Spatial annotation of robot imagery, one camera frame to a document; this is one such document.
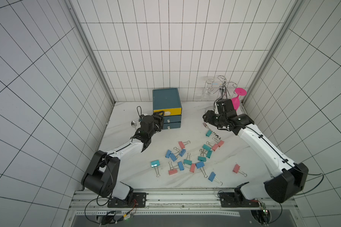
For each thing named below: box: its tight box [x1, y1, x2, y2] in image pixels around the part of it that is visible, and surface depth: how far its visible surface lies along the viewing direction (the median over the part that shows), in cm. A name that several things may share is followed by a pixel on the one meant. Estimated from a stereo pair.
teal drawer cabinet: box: [152, 87, 182, 131], surface depth 94 cm
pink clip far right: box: [232, 163, 248, 178], surface depth 86 cm
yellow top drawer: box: [153, 107, 183, 116], surface depth 90 cm
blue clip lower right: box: [195, 161, 208, 179], surface depth 87 cm
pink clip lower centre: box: [189, 163, 196, 173], surface depth 86 cm
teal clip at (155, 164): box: [150, 159, 161, 178], surface depth 86 cm
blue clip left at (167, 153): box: [165, 149, 172, 159], surface depth 91 cm
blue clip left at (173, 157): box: [169, 152, 179, 163], surface depth 89 cm
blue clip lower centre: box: [178, 161, 185, 171], surface depth 87 cm
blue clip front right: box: [207, 171, 224, 186], surface depth 82 cm
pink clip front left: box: [168, 161, 178, 176], surface depth 85 cm
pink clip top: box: [178, 139, 191, 149], surface depth 97 cm
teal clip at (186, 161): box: [183, 152, 193, 166], surface depth 88 cm
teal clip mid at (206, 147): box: [202, 143, 212, 152], surface depth 94 cm
